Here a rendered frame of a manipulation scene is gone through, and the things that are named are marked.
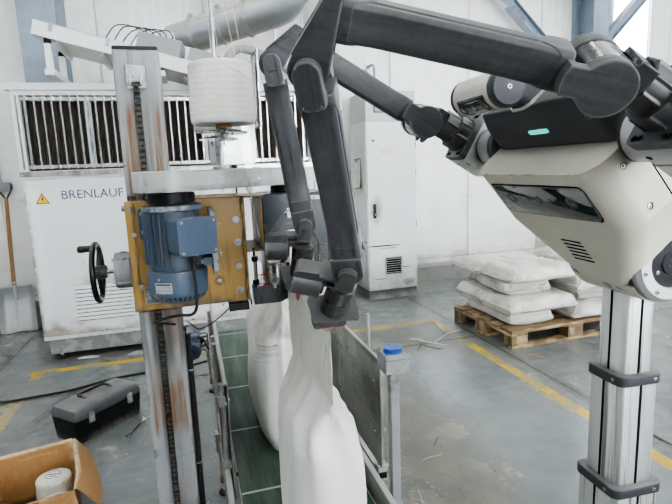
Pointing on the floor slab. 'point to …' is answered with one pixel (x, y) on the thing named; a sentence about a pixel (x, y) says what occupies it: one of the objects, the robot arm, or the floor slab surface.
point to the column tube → (155, 134)
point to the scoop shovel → (20, 303)
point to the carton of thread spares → (22, 493)
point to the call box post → (394, 436)
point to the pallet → (568, 328)
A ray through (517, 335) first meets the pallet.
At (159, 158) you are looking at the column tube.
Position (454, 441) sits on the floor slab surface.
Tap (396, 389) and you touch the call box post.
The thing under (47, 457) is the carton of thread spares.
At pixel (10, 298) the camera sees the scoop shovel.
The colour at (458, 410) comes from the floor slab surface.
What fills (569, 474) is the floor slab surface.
